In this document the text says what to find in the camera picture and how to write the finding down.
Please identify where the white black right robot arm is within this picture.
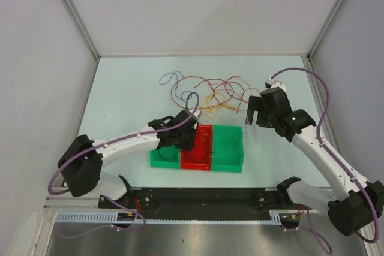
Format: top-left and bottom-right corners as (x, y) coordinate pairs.
(245, 88), (383, 236)

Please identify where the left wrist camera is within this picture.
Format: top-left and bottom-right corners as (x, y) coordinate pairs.
(187, 109), (200, 121)

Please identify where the green plastic bin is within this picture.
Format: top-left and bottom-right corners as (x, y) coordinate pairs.
(149, 146), (181, 169)
(211, 125), (244, 173)

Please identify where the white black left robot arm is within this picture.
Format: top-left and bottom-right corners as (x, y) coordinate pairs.
(58, 109), (200, 208)

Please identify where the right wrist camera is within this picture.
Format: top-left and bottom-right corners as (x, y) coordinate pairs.
(265, 77), (286, 92)

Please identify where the left green plastic bin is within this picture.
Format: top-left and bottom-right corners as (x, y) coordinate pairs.
(149, 146), (181, 169)

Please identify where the dark red cable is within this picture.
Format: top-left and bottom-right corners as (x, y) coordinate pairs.
(170, 74), (262, 113)

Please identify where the red plastic bin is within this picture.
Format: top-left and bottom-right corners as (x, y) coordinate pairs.
(181, 125), (213, 171)

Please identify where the yellow cable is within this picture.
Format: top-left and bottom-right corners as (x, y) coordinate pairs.
(199, 92), (241, 121)

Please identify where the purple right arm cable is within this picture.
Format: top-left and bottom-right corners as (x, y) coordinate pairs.
(269, 67), (379, 243)

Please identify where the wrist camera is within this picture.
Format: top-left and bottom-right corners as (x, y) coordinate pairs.
(265, 77), (286, 92)
(187, 109), (200, 121)

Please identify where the right green plastic bin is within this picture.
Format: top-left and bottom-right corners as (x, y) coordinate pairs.
(211, 125), (244, 173)

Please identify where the slotted cable duct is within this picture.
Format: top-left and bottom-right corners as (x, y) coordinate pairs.
(55, 211), (304, 225)

